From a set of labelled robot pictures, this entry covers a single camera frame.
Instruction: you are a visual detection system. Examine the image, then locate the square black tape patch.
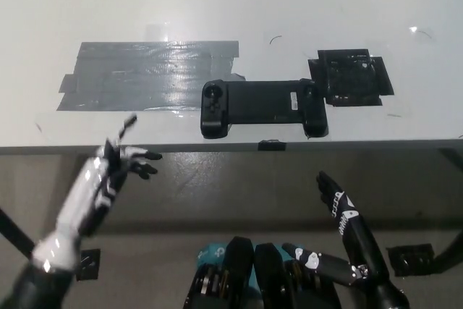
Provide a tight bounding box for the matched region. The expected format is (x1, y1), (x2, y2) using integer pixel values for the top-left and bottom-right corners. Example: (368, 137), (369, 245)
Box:
(307, 48), (396, 108)

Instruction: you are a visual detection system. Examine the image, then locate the grey duct tape patch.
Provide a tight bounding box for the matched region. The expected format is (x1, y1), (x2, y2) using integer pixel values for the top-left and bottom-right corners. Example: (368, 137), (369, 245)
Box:
(56, 40), (247, 113)

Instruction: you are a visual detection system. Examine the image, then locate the black game controller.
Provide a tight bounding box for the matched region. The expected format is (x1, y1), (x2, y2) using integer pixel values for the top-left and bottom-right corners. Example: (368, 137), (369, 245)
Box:
(200, 77), (329, 140)

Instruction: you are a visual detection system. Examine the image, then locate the black robot torso teal top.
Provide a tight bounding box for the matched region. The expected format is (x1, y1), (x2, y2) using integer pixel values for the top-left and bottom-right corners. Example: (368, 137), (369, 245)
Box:
(183, 235), (341, 309)

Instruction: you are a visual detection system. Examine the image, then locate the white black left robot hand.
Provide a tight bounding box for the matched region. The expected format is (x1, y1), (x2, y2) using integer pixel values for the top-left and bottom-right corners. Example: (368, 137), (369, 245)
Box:
(31, 114), (163, 283)

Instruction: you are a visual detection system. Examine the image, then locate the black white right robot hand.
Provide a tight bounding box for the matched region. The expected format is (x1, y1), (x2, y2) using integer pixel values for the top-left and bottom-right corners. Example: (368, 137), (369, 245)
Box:
(281, 170), (412, 309)

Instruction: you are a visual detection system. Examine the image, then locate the black desk leg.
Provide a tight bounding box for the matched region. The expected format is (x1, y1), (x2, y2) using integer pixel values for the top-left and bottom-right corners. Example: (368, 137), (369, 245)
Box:
(432, 229), (463, 274)
(0, 207), (37, 261)

